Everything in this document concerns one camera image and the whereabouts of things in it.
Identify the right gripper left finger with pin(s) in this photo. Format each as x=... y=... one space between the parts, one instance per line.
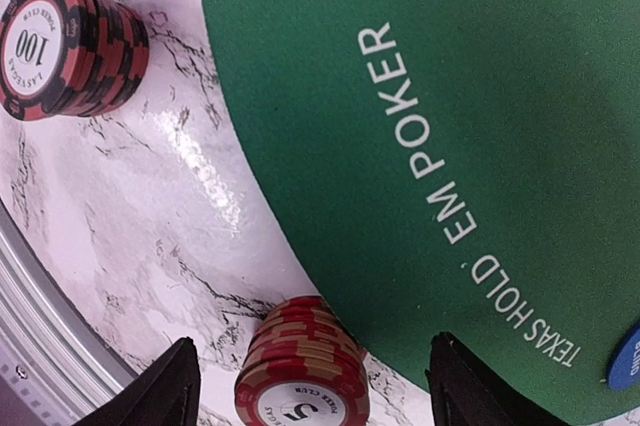
x=166 y=393

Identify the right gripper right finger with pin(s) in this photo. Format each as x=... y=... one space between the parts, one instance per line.
x=465 y=391

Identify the red tan 5 chip stack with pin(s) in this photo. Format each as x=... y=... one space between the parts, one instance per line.
x=302 y=368

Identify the blue small blind button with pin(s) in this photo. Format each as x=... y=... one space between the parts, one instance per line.
x=622 y=370

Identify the black red 100 chip stack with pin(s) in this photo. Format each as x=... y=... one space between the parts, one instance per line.
x=78 y=58

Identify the round green poker mat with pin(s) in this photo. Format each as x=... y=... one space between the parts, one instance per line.
x=469 y=166

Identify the aluminium front rail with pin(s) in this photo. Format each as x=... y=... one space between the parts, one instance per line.
x=52 y=360

